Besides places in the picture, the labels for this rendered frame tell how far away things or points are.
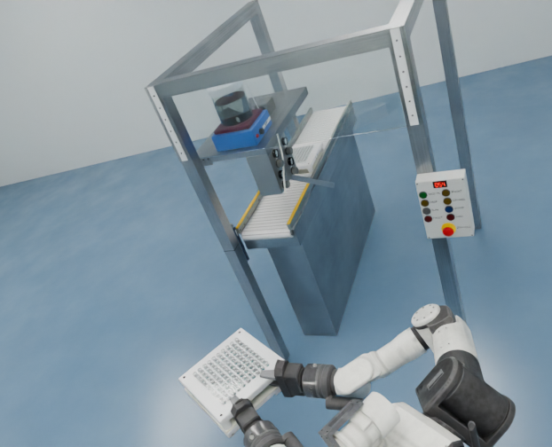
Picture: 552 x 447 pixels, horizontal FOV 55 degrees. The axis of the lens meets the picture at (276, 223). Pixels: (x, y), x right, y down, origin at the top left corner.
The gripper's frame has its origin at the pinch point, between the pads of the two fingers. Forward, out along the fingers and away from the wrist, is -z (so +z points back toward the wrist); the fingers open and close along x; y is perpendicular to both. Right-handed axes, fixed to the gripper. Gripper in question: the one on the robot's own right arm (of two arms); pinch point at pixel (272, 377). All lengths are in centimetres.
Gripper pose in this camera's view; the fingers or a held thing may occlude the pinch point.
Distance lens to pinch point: 153.6
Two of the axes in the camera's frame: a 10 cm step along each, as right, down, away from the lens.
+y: 3.1, -6.1, 7.3
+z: 9.0, -0.6, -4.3
